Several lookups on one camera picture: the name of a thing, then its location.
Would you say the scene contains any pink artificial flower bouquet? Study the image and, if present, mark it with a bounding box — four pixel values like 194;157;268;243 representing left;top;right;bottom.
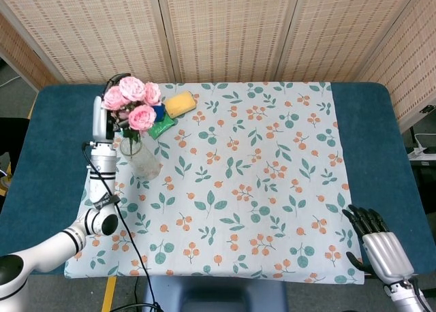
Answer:
101;76;162;156

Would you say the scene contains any blue chair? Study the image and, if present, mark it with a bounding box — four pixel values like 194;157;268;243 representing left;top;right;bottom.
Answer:
142;277;287;312

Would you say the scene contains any bamboo folding screen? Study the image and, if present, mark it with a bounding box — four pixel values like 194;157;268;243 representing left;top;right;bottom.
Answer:
0;0;436;132

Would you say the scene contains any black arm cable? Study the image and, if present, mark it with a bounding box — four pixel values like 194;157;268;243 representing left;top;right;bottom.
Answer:
81;141;163;312

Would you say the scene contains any green packet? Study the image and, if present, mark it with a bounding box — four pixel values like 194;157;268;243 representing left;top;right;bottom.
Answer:
146;114;176;140

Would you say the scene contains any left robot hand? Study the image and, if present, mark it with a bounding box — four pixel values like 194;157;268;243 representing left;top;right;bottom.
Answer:
93;73;132;141

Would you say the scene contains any floral patterned tablecloth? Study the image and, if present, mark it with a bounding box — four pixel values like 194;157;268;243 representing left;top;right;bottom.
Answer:
63;82;365;285

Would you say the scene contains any yellow sponge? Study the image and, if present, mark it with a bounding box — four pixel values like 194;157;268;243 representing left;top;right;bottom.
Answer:
163;91;198;119

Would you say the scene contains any blue table cover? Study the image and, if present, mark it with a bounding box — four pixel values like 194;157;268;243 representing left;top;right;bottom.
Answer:
0;82;436;279

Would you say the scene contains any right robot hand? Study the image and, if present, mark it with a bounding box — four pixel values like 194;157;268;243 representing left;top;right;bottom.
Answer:
342;204;416;285

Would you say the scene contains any clear glass vase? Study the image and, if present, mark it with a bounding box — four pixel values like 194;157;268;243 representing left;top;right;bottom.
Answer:
119;134;162;181

